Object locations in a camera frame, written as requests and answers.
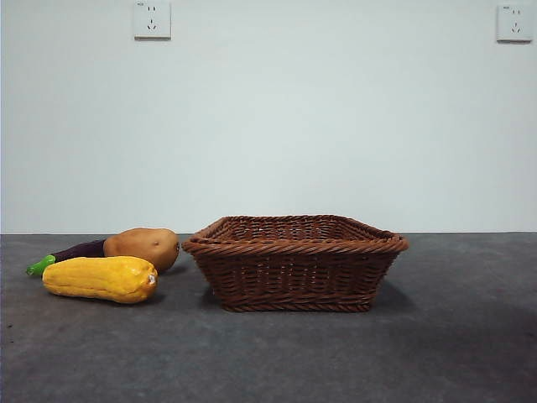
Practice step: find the brown wicker basket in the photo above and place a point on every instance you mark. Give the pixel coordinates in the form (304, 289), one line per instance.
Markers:
(293, 277)

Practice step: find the brown potato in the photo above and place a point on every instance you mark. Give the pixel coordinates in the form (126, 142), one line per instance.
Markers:
(138, 247)

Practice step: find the yellow squash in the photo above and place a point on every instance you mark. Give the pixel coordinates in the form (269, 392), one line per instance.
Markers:
(96, 279)

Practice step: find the purple eggplant with green stem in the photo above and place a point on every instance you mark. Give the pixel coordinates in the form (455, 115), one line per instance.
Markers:
(79, 251)

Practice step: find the white wall socket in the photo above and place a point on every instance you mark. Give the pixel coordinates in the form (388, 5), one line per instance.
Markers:
(514, 23)
(152, 21)

